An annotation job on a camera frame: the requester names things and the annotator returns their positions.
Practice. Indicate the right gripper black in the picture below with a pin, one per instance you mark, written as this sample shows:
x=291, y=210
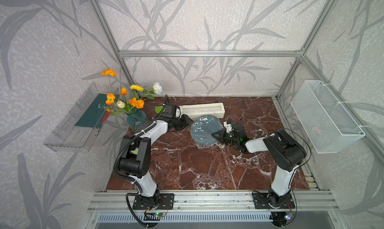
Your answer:
x=221, y=134

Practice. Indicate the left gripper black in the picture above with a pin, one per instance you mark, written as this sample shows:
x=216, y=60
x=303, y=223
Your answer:
x=185, y=122

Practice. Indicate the clear plastic wrap sheet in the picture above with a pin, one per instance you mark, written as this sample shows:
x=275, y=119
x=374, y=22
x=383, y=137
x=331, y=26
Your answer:
x=205, y=128

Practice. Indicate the teal ceramic plate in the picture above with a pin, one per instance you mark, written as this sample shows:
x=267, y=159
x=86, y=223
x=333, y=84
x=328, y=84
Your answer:
x=207, y=130

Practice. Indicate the white plastic wrap dispenser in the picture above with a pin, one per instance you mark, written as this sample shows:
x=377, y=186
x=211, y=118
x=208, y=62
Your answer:
x=199, y=110

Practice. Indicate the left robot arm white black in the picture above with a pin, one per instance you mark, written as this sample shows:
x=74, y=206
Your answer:
x=133, y=162

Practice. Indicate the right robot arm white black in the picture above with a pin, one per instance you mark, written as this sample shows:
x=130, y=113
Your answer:
x=287, y=153

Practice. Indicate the blue glass vase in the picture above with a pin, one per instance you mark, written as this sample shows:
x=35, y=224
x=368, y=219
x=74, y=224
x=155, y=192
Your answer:
x=138, y=121

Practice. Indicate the orange and white flower bouquet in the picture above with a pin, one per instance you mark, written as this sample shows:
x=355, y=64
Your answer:
x=135, y=103

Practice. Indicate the green notebook on shelf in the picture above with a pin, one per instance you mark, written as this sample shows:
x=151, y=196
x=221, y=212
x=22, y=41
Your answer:
x=96, y=114

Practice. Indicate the green toy shovel yellow handle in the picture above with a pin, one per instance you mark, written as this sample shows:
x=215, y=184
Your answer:
x=160, y=109

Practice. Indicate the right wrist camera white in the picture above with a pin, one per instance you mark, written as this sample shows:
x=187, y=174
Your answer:
x=228, y=127

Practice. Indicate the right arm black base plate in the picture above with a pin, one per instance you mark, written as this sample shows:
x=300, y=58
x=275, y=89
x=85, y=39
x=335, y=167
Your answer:
x=273, y=201

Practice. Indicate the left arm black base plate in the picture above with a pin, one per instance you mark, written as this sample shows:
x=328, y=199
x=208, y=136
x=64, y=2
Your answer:
x=159, y=201

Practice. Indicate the white wire mesh basket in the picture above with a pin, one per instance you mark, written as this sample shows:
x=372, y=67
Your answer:
x=328, y=124

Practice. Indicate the clear acrylic wall shelf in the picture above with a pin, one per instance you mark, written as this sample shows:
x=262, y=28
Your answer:
x=80, y=128

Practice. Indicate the aluminium frame rail front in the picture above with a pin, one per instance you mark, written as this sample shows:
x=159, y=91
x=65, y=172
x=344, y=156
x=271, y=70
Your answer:
x=213, y=201

